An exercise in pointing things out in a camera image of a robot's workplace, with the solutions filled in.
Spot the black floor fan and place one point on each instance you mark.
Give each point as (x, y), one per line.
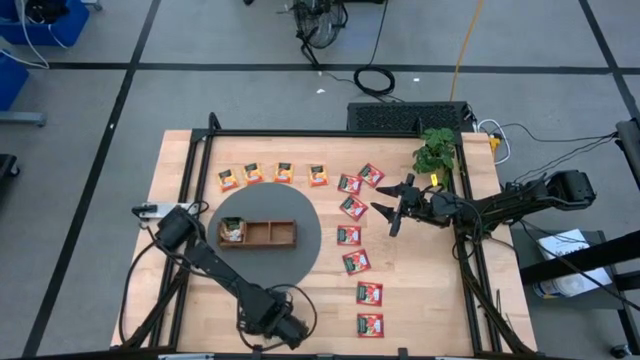
(317, 22)

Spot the yellow connector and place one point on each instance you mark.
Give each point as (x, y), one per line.
(494, 142)

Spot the grey metal base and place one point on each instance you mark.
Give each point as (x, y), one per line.
(22, 119)

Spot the round grey mat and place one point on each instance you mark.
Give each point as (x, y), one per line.
(280, 200)

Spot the black beam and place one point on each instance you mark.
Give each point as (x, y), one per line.
(575, 258)

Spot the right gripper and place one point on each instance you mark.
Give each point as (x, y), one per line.
(435, 207)

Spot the wooden three-compartment tray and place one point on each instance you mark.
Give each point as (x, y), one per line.
(270, 233)

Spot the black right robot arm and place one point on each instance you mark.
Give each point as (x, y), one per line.
(525, 200)

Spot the black perforated computer case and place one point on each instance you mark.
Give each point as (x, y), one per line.
(400, 117)

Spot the blue plastic bin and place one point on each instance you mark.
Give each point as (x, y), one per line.
(70, 25)
(12, 82)

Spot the black aluminium table frame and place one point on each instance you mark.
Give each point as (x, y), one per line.
(300, 133)

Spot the black caster wheel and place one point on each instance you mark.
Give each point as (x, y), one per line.
(621, 351)

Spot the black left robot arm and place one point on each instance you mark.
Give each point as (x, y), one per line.
(220, 270)

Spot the black bundle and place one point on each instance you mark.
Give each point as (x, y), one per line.
(45, 10)

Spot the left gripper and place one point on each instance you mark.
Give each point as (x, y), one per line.
(265, 317)

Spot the yellow tag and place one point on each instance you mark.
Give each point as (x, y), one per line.
(434, 180)

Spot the beige tea packet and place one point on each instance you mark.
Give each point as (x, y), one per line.
(233, 232)

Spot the black cart leg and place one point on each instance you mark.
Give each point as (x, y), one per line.
(6, 165)

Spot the dark grey side table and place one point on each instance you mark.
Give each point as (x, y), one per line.
(525, 250)

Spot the white paper sheet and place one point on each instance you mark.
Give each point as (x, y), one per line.
(560, 245)

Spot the green potted plant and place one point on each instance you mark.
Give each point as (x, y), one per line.
(435, 150)

